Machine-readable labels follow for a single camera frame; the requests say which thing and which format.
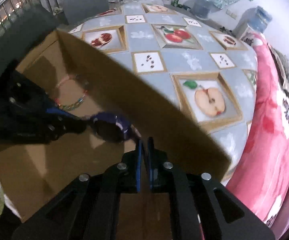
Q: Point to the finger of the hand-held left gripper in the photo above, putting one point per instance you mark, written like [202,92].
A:
[67,116]
[69,131]

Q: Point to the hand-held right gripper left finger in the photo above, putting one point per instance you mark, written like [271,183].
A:
[140,166]

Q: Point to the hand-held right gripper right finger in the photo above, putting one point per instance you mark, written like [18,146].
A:
[151,166]

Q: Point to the purple smartwatch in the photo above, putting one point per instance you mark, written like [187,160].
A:
[109,130]

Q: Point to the cardboard box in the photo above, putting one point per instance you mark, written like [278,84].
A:
[159,120]

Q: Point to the grey carpet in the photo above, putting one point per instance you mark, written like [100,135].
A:
[22,37]

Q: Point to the fruit print tablecloth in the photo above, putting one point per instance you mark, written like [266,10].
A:
[157,80]

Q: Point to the metal stair railing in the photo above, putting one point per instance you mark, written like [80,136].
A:
[14,2]

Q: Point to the grey cabinet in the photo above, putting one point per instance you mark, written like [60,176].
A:
[84,5]

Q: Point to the pink floral blanket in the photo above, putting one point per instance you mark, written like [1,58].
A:
[267,130]

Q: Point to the grey lace pillow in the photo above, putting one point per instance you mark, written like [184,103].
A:
[282,65]

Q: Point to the white water dispenser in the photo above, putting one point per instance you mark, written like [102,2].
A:
[247,31]

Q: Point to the blue water jug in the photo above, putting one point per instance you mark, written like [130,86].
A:
[202,6]

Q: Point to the blue dispenser water bottle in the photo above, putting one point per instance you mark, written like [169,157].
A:
[262,17]

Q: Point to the wall socket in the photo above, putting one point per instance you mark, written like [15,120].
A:
[231,13]

